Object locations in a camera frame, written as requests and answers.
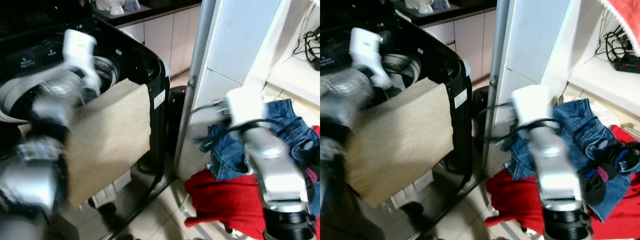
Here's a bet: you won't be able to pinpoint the beige cloth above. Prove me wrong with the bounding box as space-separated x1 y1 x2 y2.
65 78 152 209
344 77 455 209

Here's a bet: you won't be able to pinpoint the black top-loading washing machine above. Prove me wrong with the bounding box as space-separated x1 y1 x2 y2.
320 20 475 237
0 17 172 237

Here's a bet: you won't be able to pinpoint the black round bin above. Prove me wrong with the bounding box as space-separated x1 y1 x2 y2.
167 85 189 157
470 85 494 152

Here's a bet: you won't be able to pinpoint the white kitchen cabinets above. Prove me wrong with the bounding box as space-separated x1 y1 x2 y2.
425 7 499 85
117 5 203 79

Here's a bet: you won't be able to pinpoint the white ceramic cup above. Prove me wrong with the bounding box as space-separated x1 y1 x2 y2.
95 0 126 16
404 0 436 15

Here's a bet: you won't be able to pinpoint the black garment with blue trim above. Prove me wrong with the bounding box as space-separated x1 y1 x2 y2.
291 139 321 173
581 140 640 207

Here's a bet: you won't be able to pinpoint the blue denim jeans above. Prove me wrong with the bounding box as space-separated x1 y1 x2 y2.
501 98 640 222
199 98 321 217

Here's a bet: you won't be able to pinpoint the red cloth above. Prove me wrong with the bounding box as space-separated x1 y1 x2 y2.
183 125 321 240
484 124 640 240

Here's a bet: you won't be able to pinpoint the black power strip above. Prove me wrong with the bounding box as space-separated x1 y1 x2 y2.
619 52 640 74

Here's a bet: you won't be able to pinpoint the red hanging towel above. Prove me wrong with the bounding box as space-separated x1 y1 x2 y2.
599 0 640 55

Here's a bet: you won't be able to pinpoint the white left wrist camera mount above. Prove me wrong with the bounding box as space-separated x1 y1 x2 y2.
348 27 394 89
62 29 102 94

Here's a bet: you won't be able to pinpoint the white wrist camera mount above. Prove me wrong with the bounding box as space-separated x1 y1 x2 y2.
62 29 102 94
348 27 394 89
224 88 269 134
509 84 557 132

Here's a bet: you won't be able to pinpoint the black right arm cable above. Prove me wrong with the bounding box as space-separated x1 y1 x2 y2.
188 101 272 147
472 101 562 144

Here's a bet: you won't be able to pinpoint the tangled black cables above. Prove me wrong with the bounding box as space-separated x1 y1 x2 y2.
293 27 321 72
594 24 637 65

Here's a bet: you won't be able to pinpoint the silver metal door frame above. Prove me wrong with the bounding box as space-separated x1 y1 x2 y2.
479 0 512 177
174 0 219 177

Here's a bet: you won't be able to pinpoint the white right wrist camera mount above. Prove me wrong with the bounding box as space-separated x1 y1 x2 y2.
509 84 557 132
224 88 269 134

